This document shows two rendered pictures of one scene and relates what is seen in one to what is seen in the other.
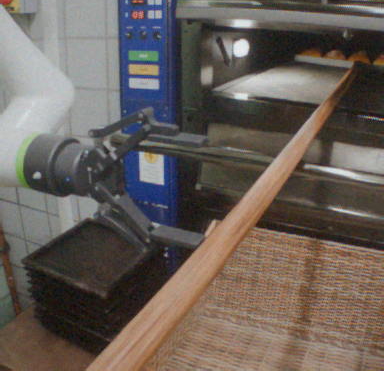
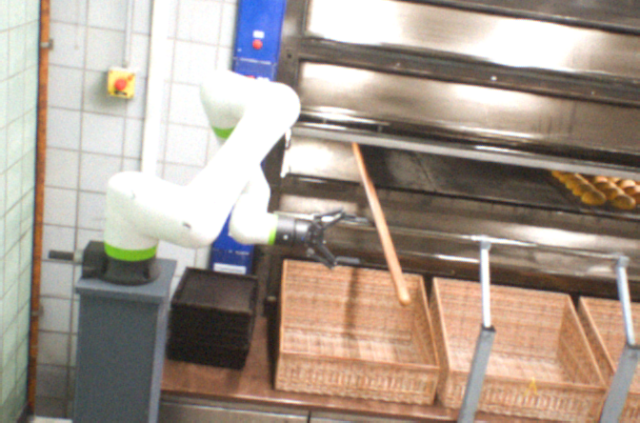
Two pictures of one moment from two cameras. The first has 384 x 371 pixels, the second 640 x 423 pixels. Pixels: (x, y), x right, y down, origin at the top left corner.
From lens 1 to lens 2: 1.79 m
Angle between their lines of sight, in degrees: 29
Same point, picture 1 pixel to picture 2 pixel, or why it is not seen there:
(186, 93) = (270, 174)
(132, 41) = not seen: hidden behind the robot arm
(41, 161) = (288, 230)
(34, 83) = (261, 187)
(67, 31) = (170, 117)
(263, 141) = (319, 206)
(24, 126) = (262, 211)
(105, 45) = (207, 133)
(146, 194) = (231, 245)
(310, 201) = (352, 243)
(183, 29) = not seen: hidden behind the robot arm
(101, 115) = not seen: hidden behind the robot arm
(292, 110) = (343, 187)
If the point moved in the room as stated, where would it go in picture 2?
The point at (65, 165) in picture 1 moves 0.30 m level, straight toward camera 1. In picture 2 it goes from (301, 231) to (375, 271)
